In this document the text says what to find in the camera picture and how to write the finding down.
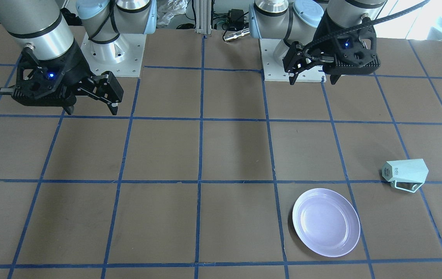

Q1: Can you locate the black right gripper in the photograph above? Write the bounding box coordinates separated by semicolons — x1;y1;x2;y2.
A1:
62;71;124;116

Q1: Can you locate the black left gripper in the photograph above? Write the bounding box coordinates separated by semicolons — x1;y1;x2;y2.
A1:
283;41;340;86

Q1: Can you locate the mint green faceted cup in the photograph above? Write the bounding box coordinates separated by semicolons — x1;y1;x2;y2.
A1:
381;158;429;193

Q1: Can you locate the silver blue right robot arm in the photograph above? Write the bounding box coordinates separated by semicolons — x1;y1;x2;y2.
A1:
0;0;157;115

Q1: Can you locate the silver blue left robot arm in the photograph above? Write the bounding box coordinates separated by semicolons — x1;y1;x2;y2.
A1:
248;0;386;85

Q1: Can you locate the lavender plate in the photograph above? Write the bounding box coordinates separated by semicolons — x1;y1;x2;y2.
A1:
291;188;361;258

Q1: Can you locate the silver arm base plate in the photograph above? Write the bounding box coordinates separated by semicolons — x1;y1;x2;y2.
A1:
81;34;147;78
259;39;327;83

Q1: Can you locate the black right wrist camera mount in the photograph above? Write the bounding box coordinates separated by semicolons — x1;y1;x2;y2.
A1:
0;43;74;107

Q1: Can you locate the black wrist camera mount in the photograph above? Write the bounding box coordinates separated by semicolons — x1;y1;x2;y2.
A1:
0;43;74;107
326;26;380;76

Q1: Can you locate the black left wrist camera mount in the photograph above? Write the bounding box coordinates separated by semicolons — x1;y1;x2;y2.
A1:
326;26;380;76

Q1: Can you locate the aluminium frame post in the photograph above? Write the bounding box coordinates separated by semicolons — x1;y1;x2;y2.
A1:
192;0;212;36

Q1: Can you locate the black braided cable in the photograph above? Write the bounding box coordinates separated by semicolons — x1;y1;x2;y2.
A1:
302;0;431;53

